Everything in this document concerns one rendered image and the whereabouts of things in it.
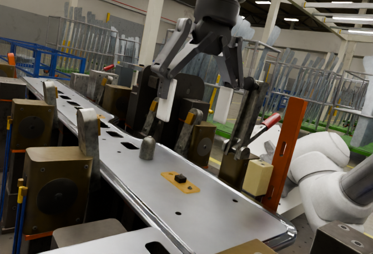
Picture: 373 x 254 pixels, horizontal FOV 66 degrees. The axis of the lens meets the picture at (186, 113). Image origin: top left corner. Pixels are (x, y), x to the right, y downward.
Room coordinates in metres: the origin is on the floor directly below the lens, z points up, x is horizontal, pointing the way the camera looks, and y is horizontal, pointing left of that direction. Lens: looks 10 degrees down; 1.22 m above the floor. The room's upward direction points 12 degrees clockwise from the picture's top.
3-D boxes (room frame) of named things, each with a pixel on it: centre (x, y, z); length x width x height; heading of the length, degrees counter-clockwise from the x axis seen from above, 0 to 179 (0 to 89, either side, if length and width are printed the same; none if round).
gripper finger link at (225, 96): (0.56, -0.07, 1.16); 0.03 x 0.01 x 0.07; 41
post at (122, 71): (1.46, 0.35, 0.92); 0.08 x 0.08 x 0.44; 41
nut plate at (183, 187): (0.51, -0.01, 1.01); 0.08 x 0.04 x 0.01; 41
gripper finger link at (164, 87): (0.46, 0.05, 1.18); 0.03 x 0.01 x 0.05; 131
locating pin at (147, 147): (0.61, 0.07, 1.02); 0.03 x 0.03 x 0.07
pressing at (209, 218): (0.88, 0.31, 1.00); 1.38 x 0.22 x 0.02; 41
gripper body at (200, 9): (0.51, -0.01, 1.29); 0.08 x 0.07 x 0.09; 131
